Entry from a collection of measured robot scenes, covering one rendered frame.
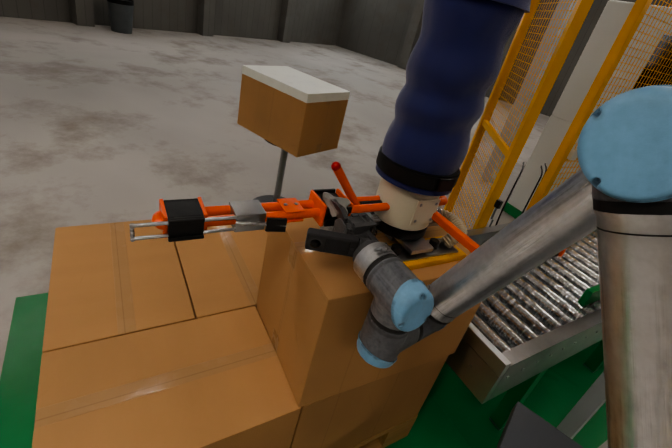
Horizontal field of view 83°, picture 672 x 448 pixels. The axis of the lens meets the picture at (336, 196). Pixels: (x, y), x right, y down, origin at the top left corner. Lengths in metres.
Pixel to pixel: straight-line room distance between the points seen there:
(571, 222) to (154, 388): 1.05
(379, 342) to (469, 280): 0.21
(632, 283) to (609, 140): 0.16
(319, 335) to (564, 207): 0.60
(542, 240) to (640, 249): 0.22
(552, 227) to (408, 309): 0.27
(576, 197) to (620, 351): 0.23
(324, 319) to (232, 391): 0.39
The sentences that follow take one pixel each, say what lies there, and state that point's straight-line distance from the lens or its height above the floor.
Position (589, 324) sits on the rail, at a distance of 1.95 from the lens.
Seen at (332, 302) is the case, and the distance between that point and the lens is 0.89.
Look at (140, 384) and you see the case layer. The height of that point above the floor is 0.54.
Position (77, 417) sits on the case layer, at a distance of 1.21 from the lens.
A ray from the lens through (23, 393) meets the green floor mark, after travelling 1.98.
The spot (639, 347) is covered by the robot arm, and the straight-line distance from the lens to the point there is 0.54.
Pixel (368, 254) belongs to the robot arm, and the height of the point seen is 1.10.
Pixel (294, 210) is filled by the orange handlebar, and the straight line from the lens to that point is 0.89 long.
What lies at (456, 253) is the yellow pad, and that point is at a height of 0.96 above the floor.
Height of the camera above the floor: 1.54
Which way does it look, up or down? 27 degrees down
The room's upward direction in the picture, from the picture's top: 14 degrees clockwise
